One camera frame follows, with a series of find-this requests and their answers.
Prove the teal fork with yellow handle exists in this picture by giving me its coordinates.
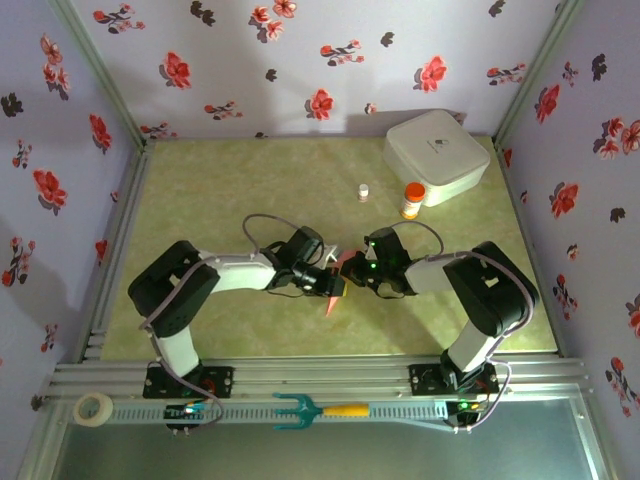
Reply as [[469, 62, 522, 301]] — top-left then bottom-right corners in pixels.
[[272, 392, 371, 432]]

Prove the grey slotted cable duct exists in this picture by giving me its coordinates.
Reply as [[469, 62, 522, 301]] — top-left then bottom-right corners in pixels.
[[107, 402, 451, 426]]

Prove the orange cap pill bottle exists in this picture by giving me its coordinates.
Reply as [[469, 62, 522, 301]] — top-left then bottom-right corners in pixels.
[[399, 182, 427, 221]]

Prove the grey left arm cable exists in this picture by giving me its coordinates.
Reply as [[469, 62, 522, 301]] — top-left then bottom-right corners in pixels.
[[139, 213, 304, 432]]

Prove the grey right arm cable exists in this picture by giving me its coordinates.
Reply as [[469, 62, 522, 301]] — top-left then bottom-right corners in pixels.
[[392, 220, 535, 434]]

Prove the white tape roll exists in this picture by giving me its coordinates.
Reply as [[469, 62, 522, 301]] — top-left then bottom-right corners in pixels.
[[73, 392, 114, 428]]

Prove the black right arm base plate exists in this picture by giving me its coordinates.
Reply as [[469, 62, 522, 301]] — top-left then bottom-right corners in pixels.
[[408, 363, 501, 397]]

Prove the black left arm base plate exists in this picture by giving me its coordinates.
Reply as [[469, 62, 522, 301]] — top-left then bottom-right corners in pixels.
[[143, 365, 235, 400]]

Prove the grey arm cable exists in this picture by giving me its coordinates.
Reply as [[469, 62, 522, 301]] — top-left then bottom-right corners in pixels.
[[139, 213, 304, 432], [392, 220, 535, 434]]

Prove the white plastic lidded box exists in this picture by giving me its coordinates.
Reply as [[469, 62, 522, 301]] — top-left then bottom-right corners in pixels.
[[383, 109, 492, 209]]

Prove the grey metal panel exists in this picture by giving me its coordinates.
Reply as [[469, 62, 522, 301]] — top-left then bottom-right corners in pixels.
[[19, 399, 619, 480]]

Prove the aluminium frame post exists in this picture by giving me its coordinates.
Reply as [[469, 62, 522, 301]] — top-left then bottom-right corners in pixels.
[[492, 0, 587, 149], [47, 0, 156, 151]]

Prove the aluminium side rail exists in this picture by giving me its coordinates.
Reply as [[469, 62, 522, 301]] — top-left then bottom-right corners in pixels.
[[74, 139, 156, 364], [492, 139, 570, 359]]

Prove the pink cloth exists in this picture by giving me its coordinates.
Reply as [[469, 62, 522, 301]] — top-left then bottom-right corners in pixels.
[[324, 248, 359, 319]]

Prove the aluminium mounting rail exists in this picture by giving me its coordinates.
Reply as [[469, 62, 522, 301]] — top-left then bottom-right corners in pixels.
[[42, 357, 596, 401]]

